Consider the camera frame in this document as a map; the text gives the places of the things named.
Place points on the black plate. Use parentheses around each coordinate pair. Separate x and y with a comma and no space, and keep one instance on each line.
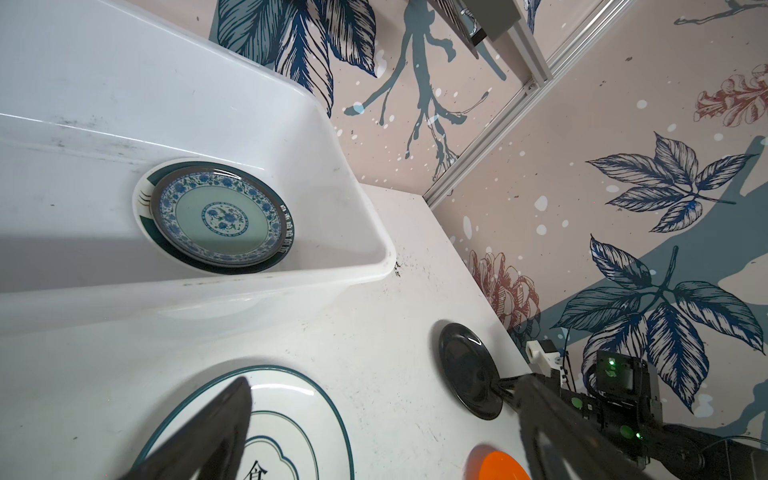
(469,370)

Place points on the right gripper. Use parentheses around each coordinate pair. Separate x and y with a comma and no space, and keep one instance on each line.
(621,402)

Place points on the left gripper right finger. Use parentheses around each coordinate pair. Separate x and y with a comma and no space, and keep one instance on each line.
(563,441)

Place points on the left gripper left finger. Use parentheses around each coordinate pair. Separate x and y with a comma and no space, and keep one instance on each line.
(208,446)

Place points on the blue green patterned plate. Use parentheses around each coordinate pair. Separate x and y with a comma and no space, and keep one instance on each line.
(219,216)

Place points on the orange plate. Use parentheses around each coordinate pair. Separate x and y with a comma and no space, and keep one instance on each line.
(487,463)

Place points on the white plate with flower outline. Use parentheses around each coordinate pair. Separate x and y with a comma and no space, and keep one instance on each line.
(295,430)

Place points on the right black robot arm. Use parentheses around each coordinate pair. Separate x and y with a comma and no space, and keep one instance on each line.
(688,453)

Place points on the white plastic bin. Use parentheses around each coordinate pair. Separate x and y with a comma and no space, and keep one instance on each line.
(99,102)

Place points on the white plate green rim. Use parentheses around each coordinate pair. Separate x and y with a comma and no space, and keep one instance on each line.
(144,198)

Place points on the black hanging basket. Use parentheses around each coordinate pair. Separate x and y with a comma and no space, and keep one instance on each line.
(474,21)

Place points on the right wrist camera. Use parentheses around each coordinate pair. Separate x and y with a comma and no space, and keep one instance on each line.
(546,360)

